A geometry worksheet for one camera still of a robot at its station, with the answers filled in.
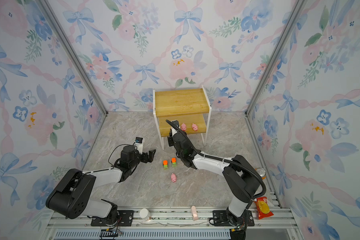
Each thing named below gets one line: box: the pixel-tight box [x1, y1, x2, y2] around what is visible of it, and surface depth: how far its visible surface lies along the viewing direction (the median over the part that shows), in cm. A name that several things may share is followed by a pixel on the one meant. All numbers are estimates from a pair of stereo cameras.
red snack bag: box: [254, 196, 274, 220], surface depth 76 cm
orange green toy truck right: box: [171, 157, 178, 167], surface depth 94 cm
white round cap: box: [139, 208, 151, 221], surface depth 71 cm
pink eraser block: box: [191, 205, 199, 221], surface depth 75 cm
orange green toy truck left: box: [162, 160, 169, 170], surface depth 92 cm
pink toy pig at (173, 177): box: [170, 173, 177, 183], surface depth 87 cm
